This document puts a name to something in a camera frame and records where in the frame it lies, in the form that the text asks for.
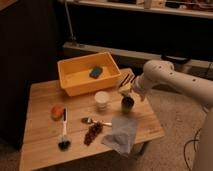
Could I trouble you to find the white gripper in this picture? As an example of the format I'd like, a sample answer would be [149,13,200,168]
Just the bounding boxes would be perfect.
[118,76,147,100]

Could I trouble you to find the dark metal cup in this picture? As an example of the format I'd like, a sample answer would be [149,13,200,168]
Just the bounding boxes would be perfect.
[121,96,134,113]

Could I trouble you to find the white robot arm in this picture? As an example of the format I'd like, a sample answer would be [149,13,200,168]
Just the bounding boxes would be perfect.
[119,60,213,171]

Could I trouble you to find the brown striped block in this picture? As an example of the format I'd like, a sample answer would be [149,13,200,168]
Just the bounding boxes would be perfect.
[119,74,135,88]

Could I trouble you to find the white cup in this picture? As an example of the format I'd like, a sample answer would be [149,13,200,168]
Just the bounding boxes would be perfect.
[94,91,109,111]

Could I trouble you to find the teal sponge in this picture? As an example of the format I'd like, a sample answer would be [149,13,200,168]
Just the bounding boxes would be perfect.
[89,66,103,79]

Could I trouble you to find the grey cloth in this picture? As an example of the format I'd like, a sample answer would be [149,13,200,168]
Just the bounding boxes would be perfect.
[102,115,138,156]

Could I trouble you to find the metal spoon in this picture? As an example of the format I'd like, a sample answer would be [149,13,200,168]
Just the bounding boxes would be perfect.
[81,117,112,127]

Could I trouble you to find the bunch of dark grapes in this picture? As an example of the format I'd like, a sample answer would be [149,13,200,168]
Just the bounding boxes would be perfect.
[84,122,103,146]

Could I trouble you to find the yellow plastic bin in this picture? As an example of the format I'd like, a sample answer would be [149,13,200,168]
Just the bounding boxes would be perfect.
[57,52,121,96]

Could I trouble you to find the orange fruit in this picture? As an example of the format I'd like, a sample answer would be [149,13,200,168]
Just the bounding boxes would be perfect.
[51,105,64,120]

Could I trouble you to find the wooden table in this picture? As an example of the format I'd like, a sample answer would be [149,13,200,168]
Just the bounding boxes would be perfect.
[18,68,166,171]

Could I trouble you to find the metal stand pole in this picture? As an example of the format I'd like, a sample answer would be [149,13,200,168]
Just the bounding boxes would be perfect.
[64,0,77,45]

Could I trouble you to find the black handle on shelf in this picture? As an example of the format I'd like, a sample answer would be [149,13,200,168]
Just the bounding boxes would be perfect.
[161,55,191,64]

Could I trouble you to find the black cable on floor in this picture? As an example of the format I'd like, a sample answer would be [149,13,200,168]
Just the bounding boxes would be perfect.
[183,61,213,164]

